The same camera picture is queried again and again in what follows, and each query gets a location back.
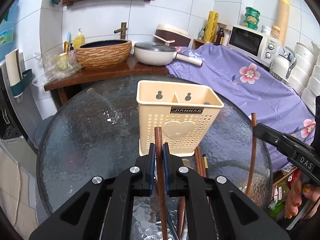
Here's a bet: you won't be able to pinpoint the brown wooden chopstick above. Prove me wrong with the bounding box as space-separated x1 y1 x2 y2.
194 146 204 176
155 127 168 239
199 154 207 178
246 113 257 196

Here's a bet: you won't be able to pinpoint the wooden handled metal spoon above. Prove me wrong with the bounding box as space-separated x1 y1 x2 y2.
177 197 185 239

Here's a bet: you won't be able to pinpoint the black chopstick gold band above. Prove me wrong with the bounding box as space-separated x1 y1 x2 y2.
202 154 208 178

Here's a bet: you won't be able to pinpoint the person right hand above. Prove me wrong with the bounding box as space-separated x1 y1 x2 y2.
285 171 318 219

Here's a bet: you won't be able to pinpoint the purple floral cloth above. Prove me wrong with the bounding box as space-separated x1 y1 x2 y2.
166 42 317 173

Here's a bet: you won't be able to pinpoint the white electric kettle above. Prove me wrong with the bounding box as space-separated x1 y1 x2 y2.
270 47 297 83

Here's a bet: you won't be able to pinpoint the beige hanging cloth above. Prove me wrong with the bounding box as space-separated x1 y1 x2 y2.
1 140 48 239

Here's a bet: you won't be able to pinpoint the cream plastic utensil holder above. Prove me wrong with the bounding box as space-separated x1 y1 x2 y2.
136 80 224 157

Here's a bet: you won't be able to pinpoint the white microwave oven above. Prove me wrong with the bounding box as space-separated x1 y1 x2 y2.
228 25 283 68

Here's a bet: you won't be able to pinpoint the water dispenser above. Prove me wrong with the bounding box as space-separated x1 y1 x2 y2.
1 63 42 157

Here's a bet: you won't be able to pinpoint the tall stack paper cups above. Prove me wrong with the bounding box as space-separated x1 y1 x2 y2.
277 0 290 47

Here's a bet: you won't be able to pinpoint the yellow wrap roll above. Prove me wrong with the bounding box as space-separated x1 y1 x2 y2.
204 11 219 43

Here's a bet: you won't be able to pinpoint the green instant noodle cups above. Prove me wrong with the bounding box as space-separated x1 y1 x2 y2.
243 7 260 30

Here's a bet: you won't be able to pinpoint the brown wooden counter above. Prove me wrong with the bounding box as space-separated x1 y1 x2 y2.
44 56 168 106

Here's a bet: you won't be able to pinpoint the clear plastic bag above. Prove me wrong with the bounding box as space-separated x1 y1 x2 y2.
32 53 82 87

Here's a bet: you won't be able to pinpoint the paper cup dispenser holder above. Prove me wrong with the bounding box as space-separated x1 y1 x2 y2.
5 49 33 102

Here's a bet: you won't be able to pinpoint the woven pattern basin sink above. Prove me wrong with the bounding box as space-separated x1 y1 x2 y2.
75 40 132 70

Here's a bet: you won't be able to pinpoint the white pan with lid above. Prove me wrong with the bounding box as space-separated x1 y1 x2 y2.
134 42 203 67

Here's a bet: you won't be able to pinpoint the yellow soap dispenser bottle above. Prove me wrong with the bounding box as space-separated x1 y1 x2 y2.
73 28 85 49

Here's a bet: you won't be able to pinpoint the bronze faucet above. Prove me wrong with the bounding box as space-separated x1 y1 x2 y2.
114 22 127 40

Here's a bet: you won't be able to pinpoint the blue water jug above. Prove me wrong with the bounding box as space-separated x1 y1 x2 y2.
0 0 19 61

